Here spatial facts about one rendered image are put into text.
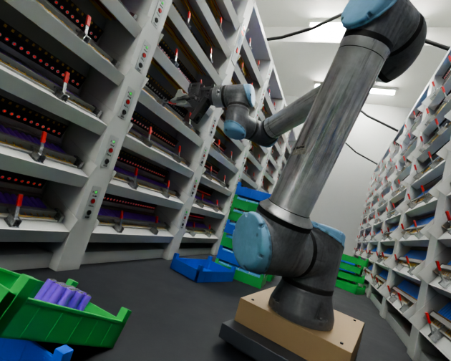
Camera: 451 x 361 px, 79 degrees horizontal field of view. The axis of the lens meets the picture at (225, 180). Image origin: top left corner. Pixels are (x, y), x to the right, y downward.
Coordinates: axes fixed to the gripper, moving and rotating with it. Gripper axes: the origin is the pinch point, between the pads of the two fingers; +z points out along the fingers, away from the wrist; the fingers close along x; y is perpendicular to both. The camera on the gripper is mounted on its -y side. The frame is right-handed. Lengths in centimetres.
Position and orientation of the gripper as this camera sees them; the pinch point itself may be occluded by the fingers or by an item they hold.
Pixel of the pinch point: (173, 102)
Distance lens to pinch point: 129.8
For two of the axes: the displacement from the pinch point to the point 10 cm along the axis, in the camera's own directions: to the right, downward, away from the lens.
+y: 1.4, -9.7, 1.7
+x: -3.4, -2.1, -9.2
